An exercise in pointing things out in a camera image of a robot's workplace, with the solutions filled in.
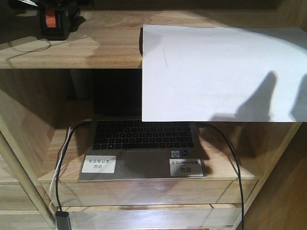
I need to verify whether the black stapler with orange tab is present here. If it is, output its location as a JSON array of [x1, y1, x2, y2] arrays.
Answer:
[[38, 0, 81, 41]]

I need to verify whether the white label right on laptop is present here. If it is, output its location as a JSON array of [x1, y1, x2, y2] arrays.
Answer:
[[169, 159, 204, 178]]

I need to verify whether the white label left on laptop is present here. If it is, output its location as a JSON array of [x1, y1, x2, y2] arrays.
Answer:
[[81, 155, 117, 173]]

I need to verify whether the white paper sheet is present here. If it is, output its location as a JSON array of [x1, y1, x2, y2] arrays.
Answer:
[[142, 24, 307, 122]]

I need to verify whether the grey usb hub adapter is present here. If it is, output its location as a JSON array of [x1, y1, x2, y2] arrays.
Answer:
[[56, 211, 71, 230]]

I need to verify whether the black cable left of laptop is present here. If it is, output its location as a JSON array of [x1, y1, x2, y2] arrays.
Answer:
[[55, 120, 92, 211]]

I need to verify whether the silver laptop with black keyboard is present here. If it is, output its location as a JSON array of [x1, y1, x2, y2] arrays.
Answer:
[[80, 69, 206, 181]]

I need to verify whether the wooden shelf unit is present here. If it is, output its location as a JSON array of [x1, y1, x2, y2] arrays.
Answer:
[[0, 0, 307, 230]]

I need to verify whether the black cable of laptop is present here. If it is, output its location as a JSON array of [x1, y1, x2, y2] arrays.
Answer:
[[197, 122, 245, 230], [55, 120, 92, 211]]

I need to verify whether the white label on laptop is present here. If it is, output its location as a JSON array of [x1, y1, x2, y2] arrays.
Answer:
[[81, 155, 117, 173], [169, 159, 204, 178]]

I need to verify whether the black cable right of laptop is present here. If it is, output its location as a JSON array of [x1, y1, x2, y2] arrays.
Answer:
[[197, 122, 245, 230]]

